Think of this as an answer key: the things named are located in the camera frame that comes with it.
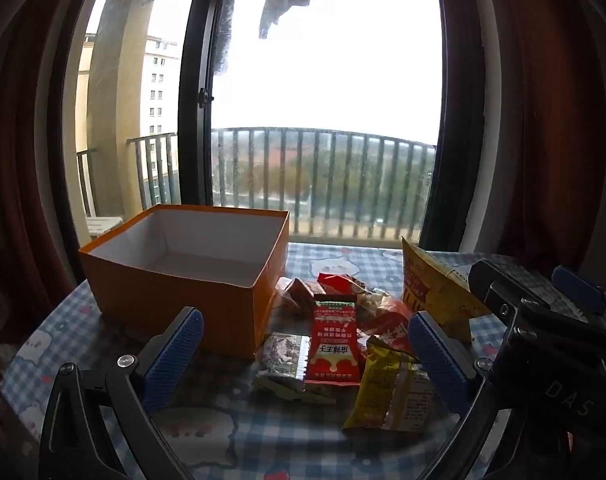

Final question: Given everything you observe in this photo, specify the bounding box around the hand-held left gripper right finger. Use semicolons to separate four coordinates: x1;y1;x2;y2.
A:
408;310;514;480

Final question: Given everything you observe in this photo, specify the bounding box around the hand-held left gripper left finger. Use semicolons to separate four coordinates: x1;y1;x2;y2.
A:
38;306;204;480

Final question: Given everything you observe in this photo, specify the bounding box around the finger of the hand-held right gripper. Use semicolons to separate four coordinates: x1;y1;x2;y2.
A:
468;259;538;321
552;265;606;331

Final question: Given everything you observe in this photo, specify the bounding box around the orange cardboard box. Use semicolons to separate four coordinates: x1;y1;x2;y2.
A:
78;204;290;360

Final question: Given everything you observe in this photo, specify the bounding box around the large yellow chip bag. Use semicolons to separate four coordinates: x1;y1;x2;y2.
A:
401;236;491;343

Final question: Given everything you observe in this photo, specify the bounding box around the red spicy snack packet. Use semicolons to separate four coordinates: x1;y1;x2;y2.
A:
358;297;418;356

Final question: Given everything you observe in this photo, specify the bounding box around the small yellow snack packet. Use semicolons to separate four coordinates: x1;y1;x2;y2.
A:
342;336;458;432

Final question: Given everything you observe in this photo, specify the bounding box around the red white candy packet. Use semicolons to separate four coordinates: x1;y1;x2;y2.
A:
304;301;364;386

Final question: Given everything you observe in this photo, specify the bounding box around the pale green grey snack packet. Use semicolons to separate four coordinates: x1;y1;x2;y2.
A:
253;332;336;405

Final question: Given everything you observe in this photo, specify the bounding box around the red clear peanut bag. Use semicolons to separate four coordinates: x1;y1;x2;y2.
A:
317;272;398;321

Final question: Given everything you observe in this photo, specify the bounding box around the clear orange triangular snack packet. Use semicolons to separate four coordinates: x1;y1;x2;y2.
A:
275;277;324;318

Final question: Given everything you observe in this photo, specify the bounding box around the blue checked printed tablecloth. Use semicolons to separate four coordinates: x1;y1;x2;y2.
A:
0;242;604;480

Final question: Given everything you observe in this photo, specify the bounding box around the white balcony stool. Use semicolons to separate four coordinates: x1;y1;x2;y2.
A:
85;216;124;240

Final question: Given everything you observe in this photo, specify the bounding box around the dark red curtain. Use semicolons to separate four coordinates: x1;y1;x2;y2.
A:
438;0;606;281
0;0;84;361

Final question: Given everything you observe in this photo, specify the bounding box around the grey balcony railing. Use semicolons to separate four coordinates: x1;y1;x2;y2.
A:
75;127;438;241

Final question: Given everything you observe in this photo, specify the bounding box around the apartment building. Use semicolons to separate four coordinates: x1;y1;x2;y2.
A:
85;32;181;201

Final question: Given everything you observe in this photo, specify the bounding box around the black window frame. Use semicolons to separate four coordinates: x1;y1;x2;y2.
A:
48;0;484;286

